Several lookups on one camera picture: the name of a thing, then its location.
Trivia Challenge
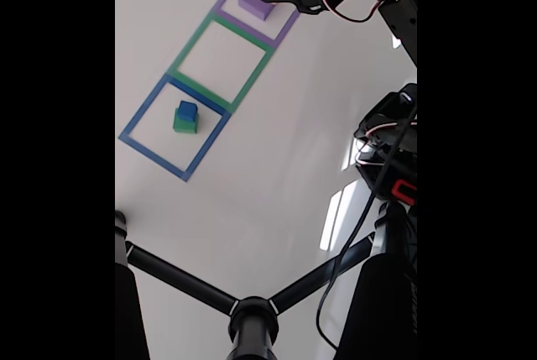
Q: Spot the small blue cube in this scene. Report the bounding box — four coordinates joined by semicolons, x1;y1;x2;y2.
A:
175;100;199;123

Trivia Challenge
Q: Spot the green cube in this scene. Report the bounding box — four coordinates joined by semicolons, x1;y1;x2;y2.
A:
172;108;199;133

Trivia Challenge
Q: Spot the large purple cube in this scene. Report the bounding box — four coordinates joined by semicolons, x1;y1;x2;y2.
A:
237;0;279;22

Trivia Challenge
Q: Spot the purple tape square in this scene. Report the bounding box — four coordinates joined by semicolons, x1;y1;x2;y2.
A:
211;0;301;50

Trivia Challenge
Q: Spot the green tape square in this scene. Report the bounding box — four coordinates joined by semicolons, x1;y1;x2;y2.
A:
166;11;274;114

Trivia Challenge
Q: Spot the blue tape square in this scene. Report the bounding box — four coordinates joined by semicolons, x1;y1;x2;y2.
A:
118;73;232;183

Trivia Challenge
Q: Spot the red clamp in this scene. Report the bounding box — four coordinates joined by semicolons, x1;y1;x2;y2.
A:
390;179;418;206

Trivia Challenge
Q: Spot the black tripod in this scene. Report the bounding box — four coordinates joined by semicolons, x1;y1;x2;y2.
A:
115;200;418;360

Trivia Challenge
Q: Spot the black camera cable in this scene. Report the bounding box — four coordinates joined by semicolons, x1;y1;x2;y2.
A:
315;95;418;352

